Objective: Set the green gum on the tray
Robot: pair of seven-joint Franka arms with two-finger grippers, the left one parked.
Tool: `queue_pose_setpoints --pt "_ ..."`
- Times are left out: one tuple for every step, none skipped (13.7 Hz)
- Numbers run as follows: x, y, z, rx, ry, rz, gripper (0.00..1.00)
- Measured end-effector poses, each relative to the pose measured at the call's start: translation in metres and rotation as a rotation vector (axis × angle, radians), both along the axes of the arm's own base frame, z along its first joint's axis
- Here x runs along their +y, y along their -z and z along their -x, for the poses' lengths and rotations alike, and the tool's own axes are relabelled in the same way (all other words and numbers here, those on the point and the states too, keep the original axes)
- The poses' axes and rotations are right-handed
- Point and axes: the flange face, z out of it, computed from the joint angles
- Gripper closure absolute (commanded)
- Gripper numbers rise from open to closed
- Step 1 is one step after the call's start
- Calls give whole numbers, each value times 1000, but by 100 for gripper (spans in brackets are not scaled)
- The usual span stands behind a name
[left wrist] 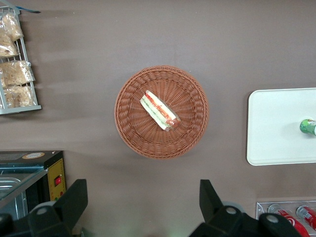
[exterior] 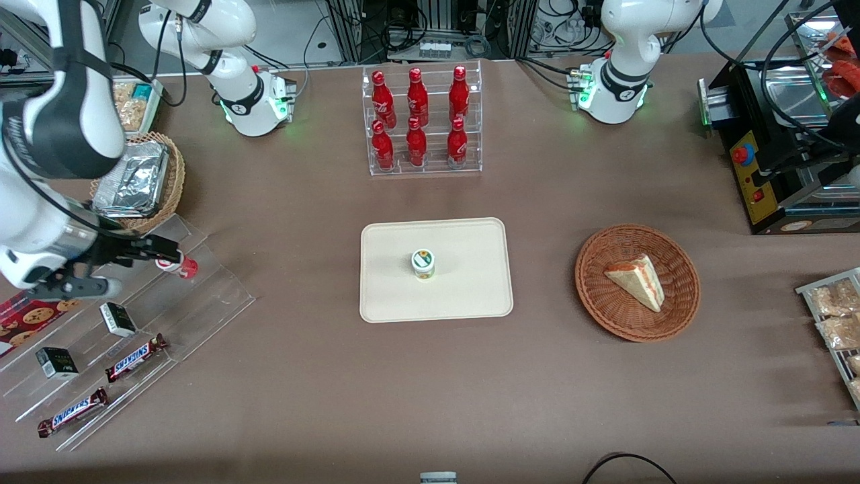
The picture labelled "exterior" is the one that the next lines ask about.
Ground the black machine with yellow panel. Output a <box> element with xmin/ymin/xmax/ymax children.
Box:
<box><xmin>697</xmin><ymin>0</ymin><xmax>860</xmax><ymax>236</ymax></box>

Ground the clear nut snack pack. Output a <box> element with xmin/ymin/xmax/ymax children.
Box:
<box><xmin>815</xmin><ymin>315</ymin><xmax>860</xmax><ymax>350</ymax></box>
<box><xmin>808</xmin><ymin>279</ymin><xmax>860</xmax><ymax>317</ymax></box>

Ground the wrapped triangle sandwich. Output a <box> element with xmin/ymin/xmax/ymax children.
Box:
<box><xmin>604</xmin><ymin>253</ymin><xmax>666</xmax><ymax>313</ymax></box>

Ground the silver foil packet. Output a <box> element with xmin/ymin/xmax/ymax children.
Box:
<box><xmin>92</xmin><ymin>141</ymin><xmax>170</xmax><ymax>218</ymax></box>

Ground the red cola bottle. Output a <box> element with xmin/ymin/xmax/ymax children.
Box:
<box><xmin>406</xmin><ymin>117</ymin><xmax>427</xmax><ymax>167</ymax></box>
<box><xmin>447</xmin><ymin>118</ymin><xmax>468</xmax><ymax>169</ymax></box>
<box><xmin>372</xmin><ymin>120</ymin><xmax>395</xmax><ymax>170</ymax></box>
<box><xmin>449</xmin><ymin>65</ymin><xmax>470</xmax><ymax>125</ymax></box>
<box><xmin>372</xmin><ymin>70</ymin><xmax>397</xmax><ymax>128</ymax></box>
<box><xmin>407</xmin><ymin>67</ymin><xmax>429</xmax><ymax>127</ymax></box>

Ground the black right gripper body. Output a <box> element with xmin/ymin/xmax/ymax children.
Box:
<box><xmin>86</xmin><ymin>234</ymin><xmax>147</xmax><ymax>268</ymax></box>

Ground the brown snickers bar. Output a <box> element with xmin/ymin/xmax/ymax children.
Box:
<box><xmin>37</xmin><ymin>387</ymin><xmax>110</xmax><ymax>439</ymax></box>
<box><xmin>104</xmin><ymin>333</ymin><xmax>169</xmax><ymax>384</ymax></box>

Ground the small black box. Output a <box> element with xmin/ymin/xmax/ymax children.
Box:
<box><xmin>35</xmin><ymin>347</ymin><xmax>80</xmax><ymax>380</ymax></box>
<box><xmin>99</xmin><ymin>302</ymin><xmax>138</xmax><ymax>338</ymax></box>

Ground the cream plastic tray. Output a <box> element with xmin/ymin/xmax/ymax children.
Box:
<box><xmin>359</xmin><ymin>217</ymin><xmax>515</xmax><ymax>324</ymax></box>

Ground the grey wrist camera bar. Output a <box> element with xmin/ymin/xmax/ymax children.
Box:
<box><xmin>27</xmin><ymin>277</ymin><xmax>124</xmax><ymax>302</ymax></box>

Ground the red cookie box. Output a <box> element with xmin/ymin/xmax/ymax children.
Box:
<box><xmin>0</xmin><ymin>292</ymin><xmax>83</xmax><ymax>354</ymax></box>

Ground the large clear cracker pack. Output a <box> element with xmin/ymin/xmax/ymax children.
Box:
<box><xmin>118</xmin><ymin>99</ymin><xmax>147</xmax><ymax>132</ymax></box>

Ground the tan wicker basket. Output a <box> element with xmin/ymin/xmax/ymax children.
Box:
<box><xmin>89</xmin><ymin>132</ymin><xmax>186</xmax><ymax>235</ymax></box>

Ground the black cable loop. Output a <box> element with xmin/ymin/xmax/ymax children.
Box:
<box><xmin>581</xmin><ymin>453</ymin><xmax>679</xmax><ymax>484</ymax></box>

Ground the white snack bin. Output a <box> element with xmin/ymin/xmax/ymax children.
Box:
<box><xmin>111</xmin><ymin>79</ymin><xmax>163</xmax><ymax>136</ymax></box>

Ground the clear acrylic bottle rack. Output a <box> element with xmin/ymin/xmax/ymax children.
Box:
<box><xmin>361</xmin><ymin>59</ymin><xmax>483</xmax><ymax>177</ymax></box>

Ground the metal snack tray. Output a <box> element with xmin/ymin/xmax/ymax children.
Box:
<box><xmin>795</xmin><ymin>268</ymin><xmax>860</xmax><ymax>411</ymax></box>

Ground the clear acrylic stepped stand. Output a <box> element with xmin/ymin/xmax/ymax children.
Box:
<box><xmin>0</xmin><ymin>214</ymin><xmax>257</xmax><ymax>452</ymax></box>

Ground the brown wicker sandwich basket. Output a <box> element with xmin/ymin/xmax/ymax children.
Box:
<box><xmin>574</xmin><ymin>224</ymin><xmax>701</xmax><ymax>343</ymax></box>

